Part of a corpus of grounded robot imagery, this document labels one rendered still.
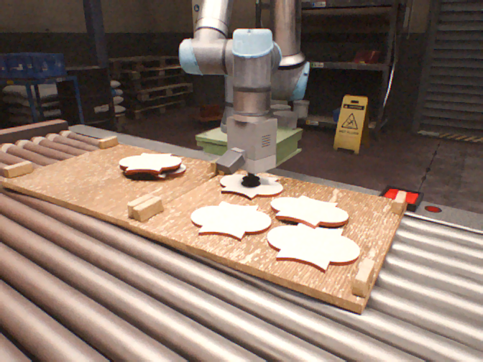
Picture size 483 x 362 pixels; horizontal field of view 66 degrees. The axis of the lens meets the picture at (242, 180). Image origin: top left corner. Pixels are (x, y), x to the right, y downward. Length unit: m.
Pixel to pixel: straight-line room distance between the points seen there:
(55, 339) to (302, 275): 0.32
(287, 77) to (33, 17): 5.22
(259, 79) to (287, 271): 0.36
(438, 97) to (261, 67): 4.63
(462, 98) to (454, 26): 0.83
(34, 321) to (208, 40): 0.61
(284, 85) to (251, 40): 0.45
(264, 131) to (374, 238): 0.28
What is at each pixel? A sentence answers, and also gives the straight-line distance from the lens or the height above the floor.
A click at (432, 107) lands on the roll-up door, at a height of 0.38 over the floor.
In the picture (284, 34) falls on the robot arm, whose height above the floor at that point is 1.25.
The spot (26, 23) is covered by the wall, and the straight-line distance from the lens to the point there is 6.04.
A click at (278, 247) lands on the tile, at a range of 0.58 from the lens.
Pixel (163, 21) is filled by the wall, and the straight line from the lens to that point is 7.15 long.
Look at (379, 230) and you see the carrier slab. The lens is 0.68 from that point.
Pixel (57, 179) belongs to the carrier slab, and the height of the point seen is 0.94.
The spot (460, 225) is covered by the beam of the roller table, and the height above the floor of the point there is 0.91.
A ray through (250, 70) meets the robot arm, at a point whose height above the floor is 1.18.
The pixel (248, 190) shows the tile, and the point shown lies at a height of 0.94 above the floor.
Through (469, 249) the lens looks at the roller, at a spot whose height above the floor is 0.92.
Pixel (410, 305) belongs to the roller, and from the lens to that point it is 0.55.
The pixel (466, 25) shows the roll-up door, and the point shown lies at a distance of 5.21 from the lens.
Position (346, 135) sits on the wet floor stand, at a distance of 4.27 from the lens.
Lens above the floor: 1.25
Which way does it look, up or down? 22 degrees down
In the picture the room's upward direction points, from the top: straight up
